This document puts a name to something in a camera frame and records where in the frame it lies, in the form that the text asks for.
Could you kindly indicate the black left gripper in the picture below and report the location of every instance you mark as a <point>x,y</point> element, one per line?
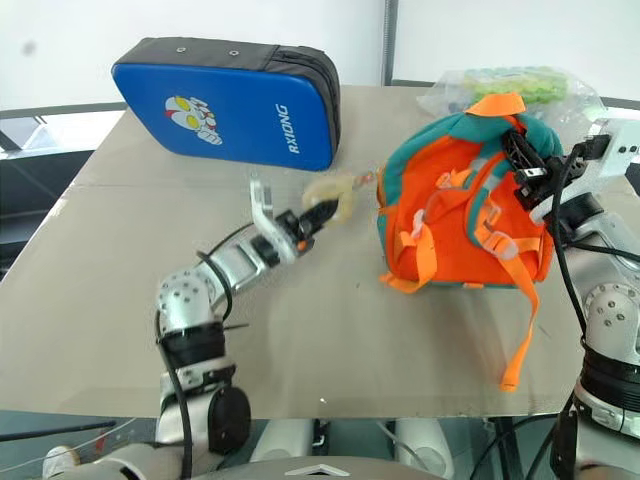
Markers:
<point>292,230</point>

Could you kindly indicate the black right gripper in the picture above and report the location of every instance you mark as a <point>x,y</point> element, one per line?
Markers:
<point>545,182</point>

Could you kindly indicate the translucent beige zipper pull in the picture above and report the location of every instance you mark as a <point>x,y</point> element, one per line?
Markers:
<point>335,187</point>

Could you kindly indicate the orange and teal backpack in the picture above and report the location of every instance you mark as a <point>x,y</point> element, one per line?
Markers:
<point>450,215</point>

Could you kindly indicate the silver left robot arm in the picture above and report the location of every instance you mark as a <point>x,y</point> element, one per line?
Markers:
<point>187,295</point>

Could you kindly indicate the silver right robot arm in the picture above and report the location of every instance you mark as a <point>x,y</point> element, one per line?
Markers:
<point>607,305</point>

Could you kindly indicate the green items in bag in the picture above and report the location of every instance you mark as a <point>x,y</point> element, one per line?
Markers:
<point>520,82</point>

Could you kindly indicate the clear plastic bag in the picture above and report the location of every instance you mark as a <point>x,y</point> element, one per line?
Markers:
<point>575,100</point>

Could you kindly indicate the blue cartoon print pad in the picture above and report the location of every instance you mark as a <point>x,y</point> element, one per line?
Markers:
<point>225,115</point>

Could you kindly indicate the metal threaded pole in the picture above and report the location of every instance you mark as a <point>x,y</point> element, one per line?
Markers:
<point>390,40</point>

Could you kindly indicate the white rounded robot part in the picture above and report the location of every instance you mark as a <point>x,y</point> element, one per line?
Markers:
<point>287,440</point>
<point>422,445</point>

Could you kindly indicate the grey robot torso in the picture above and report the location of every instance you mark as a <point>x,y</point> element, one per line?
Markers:
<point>280,467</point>

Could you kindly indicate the thin black rod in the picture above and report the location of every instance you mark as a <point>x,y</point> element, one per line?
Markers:
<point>55,432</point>

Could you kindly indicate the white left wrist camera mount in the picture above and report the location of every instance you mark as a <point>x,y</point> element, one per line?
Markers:
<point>267,220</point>

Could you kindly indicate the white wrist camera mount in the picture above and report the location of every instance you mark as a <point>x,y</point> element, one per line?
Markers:
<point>267,220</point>
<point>622,150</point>

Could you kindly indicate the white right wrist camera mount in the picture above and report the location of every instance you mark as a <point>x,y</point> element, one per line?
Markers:
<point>622,150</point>

